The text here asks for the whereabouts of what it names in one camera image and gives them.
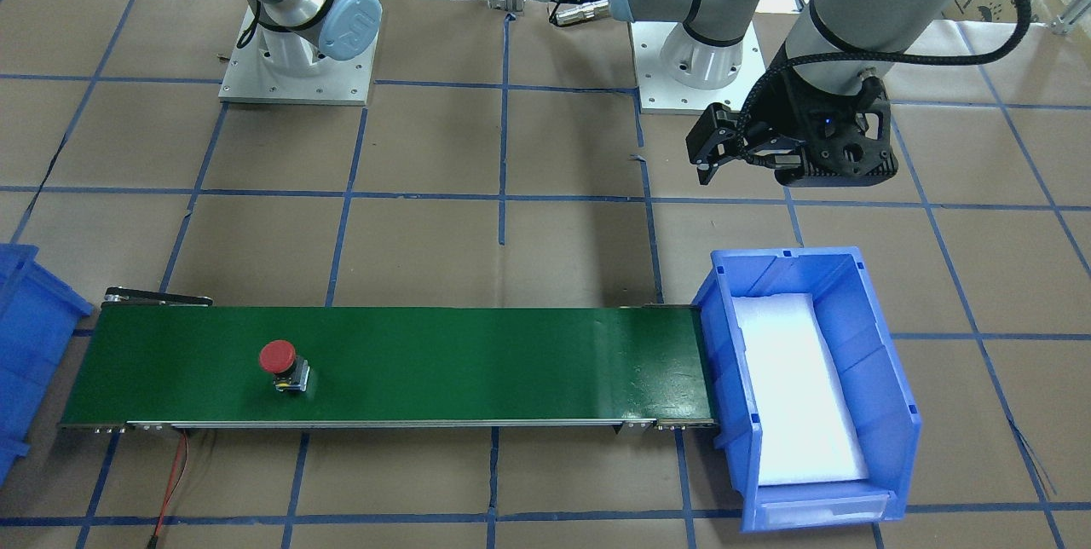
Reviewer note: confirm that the red push button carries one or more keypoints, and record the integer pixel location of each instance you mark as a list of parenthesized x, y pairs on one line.
[(290, 371)]

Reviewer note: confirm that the green conveyor belt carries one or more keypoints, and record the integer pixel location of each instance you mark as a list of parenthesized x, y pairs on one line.
[(385, 367)]

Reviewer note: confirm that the blue plastic bin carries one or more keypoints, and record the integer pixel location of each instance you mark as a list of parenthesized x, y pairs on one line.
[(817, 421), (39, 314)]

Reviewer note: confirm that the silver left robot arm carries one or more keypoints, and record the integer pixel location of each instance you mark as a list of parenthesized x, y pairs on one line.
[(833, 44)]

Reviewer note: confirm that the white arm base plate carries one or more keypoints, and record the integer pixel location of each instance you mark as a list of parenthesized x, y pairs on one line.
[(252, 80), (699, 72)]

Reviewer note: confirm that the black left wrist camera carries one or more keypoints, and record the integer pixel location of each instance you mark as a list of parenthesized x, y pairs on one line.
[(718, 137)]

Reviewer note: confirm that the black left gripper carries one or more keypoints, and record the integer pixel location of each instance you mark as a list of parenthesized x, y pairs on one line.
[(789, 110)]

